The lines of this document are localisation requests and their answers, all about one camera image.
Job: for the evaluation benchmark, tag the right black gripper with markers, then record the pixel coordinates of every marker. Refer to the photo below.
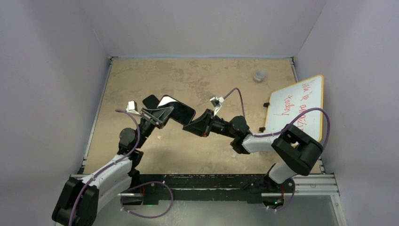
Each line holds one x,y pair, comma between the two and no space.
202,125

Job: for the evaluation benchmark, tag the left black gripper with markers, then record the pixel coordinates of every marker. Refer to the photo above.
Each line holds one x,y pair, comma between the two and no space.
158,116

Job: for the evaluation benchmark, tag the purple phone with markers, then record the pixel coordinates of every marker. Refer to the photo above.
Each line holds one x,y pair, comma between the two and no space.
181,113

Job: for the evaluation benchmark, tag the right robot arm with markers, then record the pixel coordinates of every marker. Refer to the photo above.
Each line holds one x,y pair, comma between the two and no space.
298,150

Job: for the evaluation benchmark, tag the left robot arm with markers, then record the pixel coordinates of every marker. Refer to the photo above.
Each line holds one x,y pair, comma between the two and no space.
81,199

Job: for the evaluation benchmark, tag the black phone on table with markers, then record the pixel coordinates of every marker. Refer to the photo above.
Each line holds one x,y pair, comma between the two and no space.
151,102

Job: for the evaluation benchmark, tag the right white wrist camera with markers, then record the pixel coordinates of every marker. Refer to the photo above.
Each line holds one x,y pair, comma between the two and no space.
216,103

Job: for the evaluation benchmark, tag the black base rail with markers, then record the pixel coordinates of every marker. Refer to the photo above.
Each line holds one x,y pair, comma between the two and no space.
249,188

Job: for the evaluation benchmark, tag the whiteboard with yellow frame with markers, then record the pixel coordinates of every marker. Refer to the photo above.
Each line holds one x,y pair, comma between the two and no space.
289,102

